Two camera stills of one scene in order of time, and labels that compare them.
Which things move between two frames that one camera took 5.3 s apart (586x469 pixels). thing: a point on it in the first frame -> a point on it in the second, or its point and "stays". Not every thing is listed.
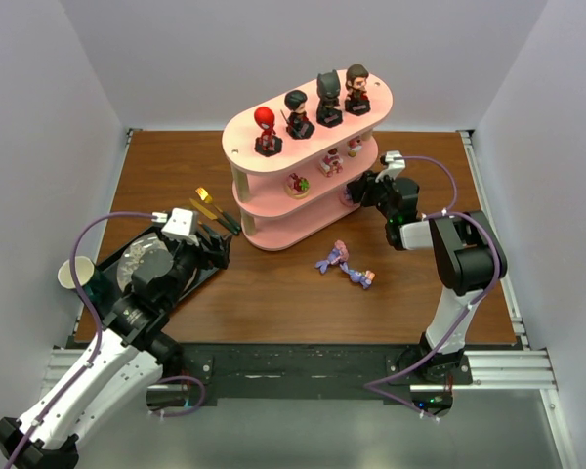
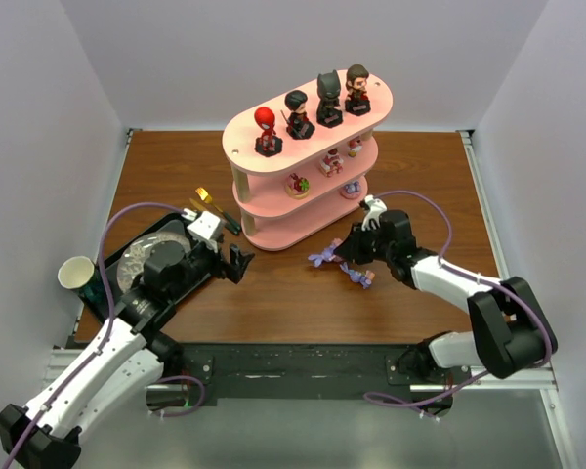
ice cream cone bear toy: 354,146 stays
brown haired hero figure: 357,101 stays
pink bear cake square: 330,163 stays
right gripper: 371,187 -> 359,245
